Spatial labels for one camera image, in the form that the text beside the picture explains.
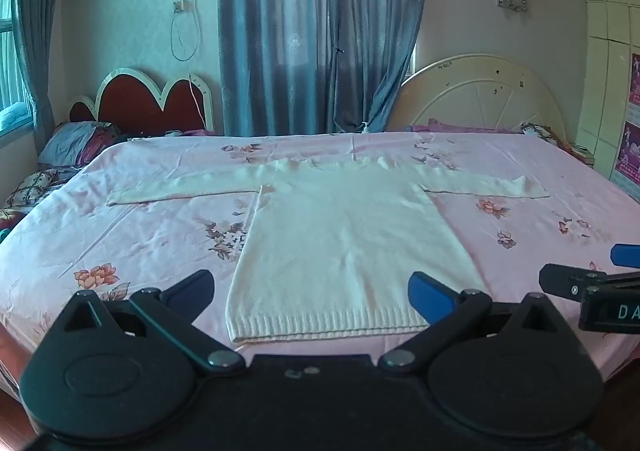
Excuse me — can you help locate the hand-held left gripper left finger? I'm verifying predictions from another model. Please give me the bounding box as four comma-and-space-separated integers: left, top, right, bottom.
52, 269, 246, 378

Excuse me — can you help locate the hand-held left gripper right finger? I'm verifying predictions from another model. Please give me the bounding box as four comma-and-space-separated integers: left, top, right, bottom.
377, 271, 572, 376

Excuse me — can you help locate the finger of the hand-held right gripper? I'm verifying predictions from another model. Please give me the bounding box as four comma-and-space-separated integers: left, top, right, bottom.
539, 262, 640, 304
611, 244, 640, 268

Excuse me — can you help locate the white knitted sweater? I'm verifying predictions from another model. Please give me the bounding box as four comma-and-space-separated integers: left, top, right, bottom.
106, 156, 550, 344

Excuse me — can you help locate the pink floral bed sheet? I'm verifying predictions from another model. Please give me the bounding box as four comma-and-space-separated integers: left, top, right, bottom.
0, 131, 640, 382

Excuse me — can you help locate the stack of books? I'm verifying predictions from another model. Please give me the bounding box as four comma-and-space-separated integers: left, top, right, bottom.
565, 144, 597, 168

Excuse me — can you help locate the diamond patterned pillow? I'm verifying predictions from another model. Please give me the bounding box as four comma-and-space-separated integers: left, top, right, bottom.
5, 168, 58, 209

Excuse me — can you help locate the blue pillow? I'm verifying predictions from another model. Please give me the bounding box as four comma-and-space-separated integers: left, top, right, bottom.
37, 121, 121, 167

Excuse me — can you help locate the red heart-shaped headboard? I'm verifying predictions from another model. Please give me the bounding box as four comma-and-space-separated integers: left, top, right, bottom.
69, 68, 216, 137

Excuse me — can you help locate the cream round headboard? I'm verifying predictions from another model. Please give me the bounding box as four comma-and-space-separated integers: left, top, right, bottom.
387, 54, 568, 142

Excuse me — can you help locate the cream wardrobe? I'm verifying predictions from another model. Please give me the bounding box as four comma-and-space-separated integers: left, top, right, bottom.
575, 0, 640, 187

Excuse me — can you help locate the teal cloth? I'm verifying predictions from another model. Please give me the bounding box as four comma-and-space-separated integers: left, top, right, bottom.
0, 102, 34, 130

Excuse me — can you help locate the blue grey curtain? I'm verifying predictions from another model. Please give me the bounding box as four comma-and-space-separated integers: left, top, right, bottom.
217, 0, 433, 137
10, 0, 68, 142

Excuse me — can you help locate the window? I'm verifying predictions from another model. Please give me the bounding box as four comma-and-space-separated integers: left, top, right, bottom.
0, 0, 37, 132

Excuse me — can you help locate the pink wall poster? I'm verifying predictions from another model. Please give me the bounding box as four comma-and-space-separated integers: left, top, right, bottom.
615, 121, 640, 189
627, 54, 640, 107

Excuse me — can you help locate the white charging cable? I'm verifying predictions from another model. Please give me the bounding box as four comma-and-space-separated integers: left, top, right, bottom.
187, 71, 208, 132

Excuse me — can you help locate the white looped cable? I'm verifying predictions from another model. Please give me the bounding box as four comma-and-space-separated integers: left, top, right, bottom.
169, 0, 201, 62

